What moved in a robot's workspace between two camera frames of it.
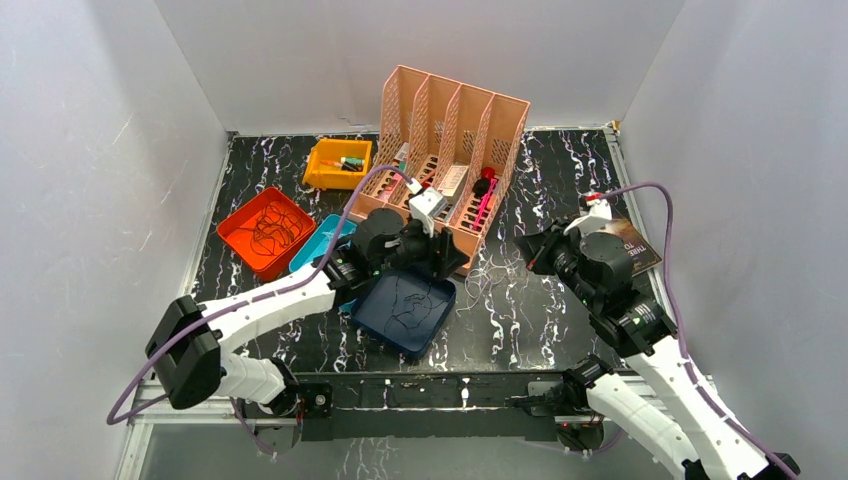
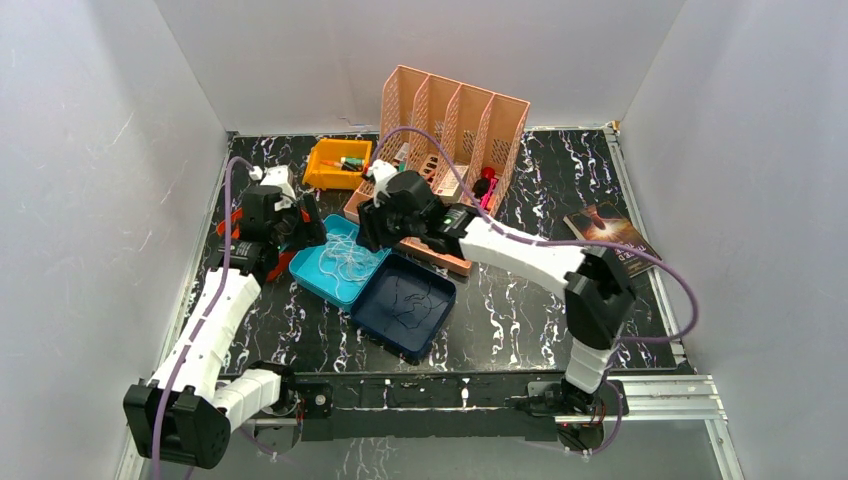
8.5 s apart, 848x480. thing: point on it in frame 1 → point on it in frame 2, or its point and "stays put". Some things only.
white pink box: (453, 183) stays put
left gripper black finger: (446, 258) → (312, 225)
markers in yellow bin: (350, 164) stays put
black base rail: (444, 403) stays put
